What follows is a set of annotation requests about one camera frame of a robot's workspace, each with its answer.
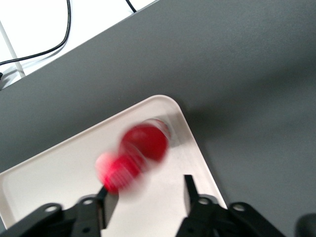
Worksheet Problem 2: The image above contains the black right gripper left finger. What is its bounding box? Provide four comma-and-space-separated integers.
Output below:
0, 187, 119, 237

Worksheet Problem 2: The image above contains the white plastic tray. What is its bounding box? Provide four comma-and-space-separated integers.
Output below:
0, 95, 228, 232

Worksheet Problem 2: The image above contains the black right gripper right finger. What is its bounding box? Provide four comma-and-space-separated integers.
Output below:
174, 174, 287, 237

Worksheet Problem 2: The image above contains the long black floor cable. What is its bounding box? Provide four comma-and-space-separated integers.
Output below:
0, 0, 72, 65

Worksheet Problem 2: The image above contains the white metal post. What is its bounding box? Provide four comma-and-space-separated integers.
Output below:
0, 21, 26, 76

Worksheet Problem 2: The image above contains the red coke bottle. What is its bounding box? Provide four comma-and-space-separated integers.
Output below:
95, 118, 172, 195

